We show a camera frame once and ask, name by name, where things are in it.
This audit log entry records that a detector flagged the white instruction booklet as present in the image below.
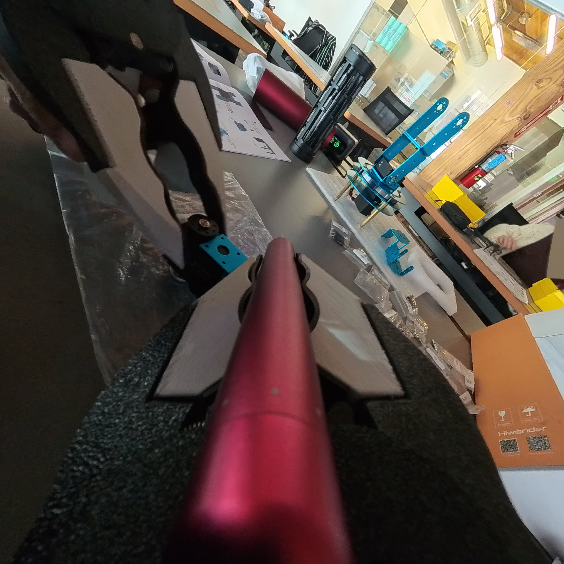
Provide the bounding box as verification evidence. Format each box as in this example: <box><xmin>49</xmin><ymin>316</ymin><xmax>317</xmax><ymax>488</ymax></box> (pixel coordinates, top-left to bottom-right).
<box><xmin>192</xmin><ymin>40</ymin><xmax>292</xmax><ymax>163</ymax></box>

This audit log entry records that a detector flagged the clear plastic bag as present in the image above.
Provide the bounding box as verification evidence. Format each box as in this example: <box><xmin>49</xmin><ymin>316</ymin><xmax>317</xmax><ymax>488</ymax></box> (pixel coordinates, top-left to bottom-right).
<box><xmin>44</xmin><ymin>147</ymin><xmax>274</xmax><ymax>384</ymax></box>

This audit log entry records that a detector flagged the black mesh chair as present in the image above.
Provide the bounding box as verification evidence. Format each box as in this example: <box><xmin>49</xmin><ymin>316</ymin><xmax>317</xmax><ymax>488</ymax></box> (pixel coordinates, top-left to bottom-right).
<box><xmin>362</xmin><ymin>86</ymin><xmax>416</xmax><ymax>136</ymax></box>

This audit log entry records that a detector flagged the table with orange edge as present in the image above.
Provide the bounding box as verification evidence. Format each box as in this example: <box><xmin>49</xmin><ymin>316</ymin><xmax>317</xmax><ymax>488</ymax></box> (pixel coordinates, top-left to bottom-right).
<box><xmin>264</xmin><ymin>22</ymin><xmax>531</xmax><ymax>324</ymax></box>

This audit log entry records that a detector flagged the yellow box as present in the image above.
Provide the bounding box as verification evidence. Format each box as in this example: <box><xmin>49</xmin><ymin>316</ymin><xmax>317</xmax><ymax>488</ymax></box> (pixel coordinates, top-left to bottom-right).
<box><xmin>431</xmin><ymin>175</ymin><xmax>486</xmax><ymax>222</ymax></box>
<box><xmin>528</xmin><ymin>278</ymin><xmax>564</xmax><ymax>314</ymax></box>

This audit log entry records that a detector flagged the small blue metal bracket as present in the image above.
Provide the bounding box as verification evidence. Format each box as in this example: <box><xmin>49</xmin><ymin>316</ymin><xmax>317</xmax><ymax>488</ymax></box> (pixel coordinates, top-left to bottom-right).
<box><xmin>380</xmin><ymin>228</ymin><xmax>416</xmax><ymax>279</ymax></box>

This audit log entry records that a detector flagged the grey desk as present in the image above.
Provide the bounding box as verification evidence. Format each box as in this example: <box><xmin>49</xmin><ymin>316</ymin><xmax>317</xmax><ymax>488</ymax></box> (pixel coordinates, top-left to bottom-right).
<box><xmin>0</xmin><ymin>40</ymin><xmax>485</xmax><ymax>564</ymax></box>

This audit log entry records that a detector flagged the red metal cylinder case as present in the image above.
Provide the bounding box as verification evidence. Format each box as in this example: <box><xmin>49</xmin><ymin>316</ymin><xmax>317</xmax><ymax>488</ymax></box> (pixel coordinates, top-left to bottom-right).
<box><xmin>253</xmin><ymin>68</ymin><xmax>314</xmax><ymax>130</ymax></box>

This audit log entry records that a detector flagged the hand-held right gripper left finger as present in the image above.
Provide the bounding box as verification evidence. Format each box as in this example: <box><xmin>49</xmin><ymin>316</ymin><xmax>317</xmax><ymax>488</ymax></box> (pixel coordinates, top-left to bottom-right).
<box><xmin>151</xmin><ymin>256</ymin><xmax>261</xmax><ymax>398</ymax></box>

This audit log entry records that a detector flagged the white crumpled tissue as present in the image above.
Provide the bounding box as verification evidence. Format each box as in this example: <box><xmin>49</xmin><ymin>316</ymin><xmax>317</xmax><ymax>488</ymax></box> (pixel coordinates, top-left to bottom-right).
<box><xmin>241</xmin><ymin>52</ymin><xmax>271</xmax><ymax>95</ymax></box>

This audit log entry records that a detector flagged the white foam piece with cutout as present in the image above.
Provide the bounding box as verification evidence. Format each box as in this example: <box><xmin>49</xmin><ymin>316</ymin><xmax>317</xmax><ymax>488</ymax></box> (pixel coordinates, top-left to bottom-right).
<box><xmin>407</xmin><ymin>253</ymin><xmax>457</xmax><ymax>317</ymax></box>

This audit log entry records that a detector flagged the red electric screwdriver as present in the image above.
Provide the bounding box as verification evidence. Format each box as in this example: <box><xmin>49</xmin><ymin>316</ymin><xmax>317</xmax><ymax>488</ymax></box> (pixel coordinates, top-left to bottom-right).
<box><xmin>169</xmin><ymin>237</ymin><xmax>353</xmax><ymax>564</ymax></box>

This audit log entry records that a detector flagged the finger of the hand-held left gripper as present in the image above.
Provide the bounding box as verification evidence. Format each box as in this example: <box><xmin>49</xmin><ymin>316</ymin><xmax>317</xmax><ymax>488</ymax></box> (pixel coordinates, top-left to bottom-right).
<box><xmin>61</xmin><ymin>58</ymin><xmax>188</xmax><ymax>268</ymax></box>
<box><xmin>167</xmin><ymin>79</ymin><xmax>227</xmax><ymax>242</ymax></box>

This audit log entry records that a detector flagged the pile of small screw bags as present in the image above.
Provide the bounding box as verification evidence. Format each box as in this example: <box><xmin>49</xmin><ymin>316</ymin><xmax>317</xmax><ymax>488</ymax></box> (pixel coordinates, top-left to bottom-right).
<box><xmin>328</xmin><ymin>218</ymin><xmax>481</xmax><ymax>415</ymax></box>

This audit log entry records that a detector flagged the black cylindrical bit holder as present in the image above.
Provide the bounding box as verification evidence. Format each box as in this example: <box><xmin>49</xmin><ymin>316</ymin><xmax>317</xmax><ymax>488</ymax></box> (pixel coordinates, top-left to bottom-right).
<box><xmin>288</xmin><ymin>43</ymin><xmax>377</xmax><ymax>165</ymax></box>

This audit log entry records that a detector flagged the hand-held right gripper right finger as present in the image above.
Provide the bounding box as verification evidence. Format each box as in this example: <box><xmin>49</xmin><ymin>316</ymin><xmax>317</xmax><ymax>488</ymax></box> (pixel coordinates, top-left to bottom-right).
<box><xmin>294</xmin><ymin>254</ymin><xmax>405</xmax><ymax>398</ymax></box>

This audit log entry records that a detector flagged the orange and white cardboard box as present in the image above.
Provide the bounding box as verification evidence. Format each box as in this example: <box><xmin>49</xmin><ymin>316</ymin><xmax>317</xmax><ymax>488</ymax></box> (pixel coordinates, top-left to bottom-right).
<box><xmin>469</xmin><ymin>308</ymin><xmax>564</xmax><ymax>564</ymax></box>

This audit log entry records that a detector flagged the person's left hand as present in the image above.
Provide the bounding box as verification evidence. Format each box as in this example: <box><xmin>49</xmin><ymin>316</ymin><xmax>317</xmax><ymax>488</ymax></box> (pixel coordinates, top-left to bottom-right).
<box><xmin>6</xmin><ymin>86</ymin><xmax>88</xmax><ymax>165</ymax></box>

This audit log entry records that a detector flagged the black servo motor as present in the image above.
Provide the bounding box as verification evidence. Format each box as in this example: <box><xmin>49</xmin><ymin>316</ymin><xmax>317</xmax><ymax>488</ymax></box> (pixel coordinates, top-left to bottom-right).
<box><xmin>178</xmin><ymin>214</ymin><xmax>221</xmax><ymax>291</ymax></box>

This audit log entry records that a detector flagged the black device with green display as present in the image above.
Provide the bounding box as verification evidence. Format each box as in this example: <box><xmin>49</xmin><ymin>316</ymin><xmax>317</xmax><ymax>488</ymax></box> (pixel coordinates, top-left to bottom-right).
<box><xmin>325</xmin><ymin>125</ymin><xmax>358</xmax><ymax>160</ymax></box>

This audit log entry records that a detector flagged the white foam sheet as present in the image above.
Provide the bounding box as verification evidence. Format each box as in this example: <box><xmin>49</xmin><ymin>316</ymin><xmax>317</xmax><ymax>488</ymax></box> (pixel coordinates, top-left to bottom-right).
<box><xmin>305</xmin><ymin>167</ymin><xmax>426</xmax><ymax>287</ymax></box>

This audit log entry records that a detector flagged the black bag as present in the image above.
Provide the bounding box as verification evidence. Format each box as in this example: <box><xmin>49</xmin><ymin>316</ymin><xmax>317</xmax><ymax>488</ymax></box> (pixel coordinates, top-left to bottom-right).
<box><xmin>440</xmin><ymin>199</ymin><xmax>471</xmax><ymax>231</ymax></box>

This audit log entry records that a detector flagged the red fire extinguisher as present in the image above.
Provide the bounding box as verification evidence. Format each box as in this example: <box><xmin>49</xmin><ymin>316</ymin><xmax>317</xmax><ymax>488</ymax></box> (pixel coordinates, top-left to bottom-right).
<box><xmin>459</xmin><ymin>149</ymin><xmax>514</xmax><ymax>188</ymax></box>

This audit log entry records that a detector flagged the metal ventilation duct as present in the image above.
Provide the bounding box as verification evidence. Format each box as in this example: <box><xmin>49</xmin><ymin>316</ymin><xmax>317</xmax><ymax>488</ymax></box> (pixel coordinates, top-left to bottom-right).
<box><xmin>454</xmin><ymin>0</ymin><xmax>491</xmax><ymax>68</ymax></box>

